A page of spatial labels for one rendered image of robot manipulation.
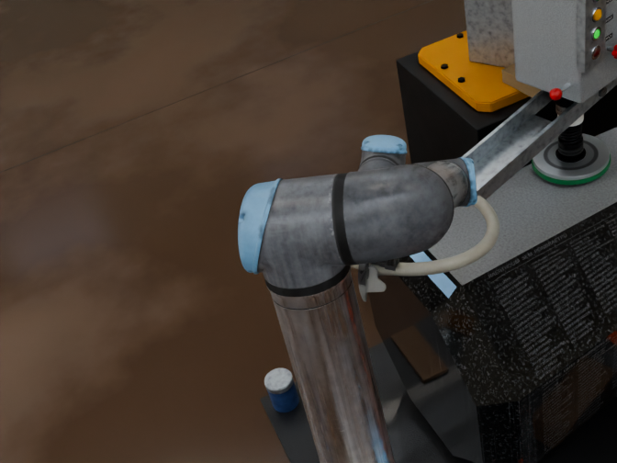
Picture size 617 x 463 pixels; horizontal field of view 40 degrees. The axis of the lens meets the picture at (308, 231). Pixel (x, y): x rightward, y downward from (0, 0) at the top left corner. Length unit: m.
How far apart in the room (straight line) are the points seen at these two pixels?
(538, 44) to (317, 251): 1.37
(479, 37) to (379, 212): 2.13
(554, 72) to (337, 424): 1.34
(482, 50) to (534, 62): 0.80
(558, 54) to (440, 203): 1.25
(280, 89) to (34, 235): 1.55
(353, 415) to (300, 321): 0.18
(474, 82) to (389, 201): 2.06
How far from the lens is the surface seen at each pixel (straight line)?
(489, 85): 3.03
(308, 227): 1.03
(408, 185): 1.05
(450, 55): 3.23
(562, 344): 2.34
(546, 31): 2.27
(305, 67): 4.96
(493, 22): 3.05
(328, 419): 1.22
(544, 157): 2.57
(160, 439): 3.18
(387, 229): 1.02
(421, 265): 1.87
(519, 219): 2.42
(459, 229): 2.40
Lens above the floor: 2.38
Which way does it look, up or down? 39 degrees down
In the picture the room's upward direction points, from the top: 15 degrees counter-clockwise
